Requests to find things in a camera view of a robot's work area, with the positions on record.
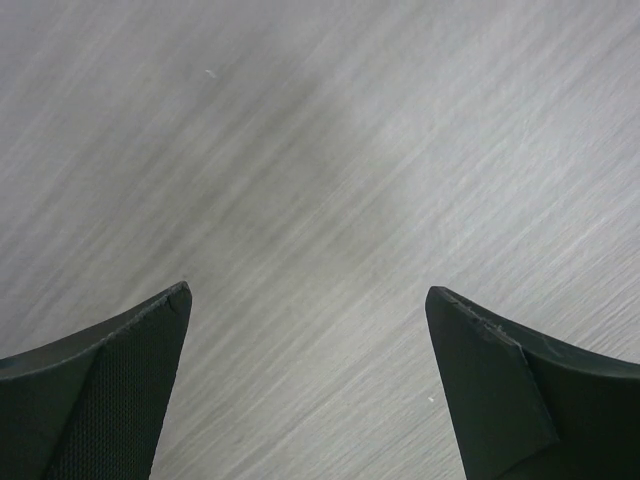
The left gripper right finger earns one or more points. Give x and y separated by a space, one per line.
525 405

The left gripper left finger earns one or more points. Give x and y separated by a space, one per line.
92 405

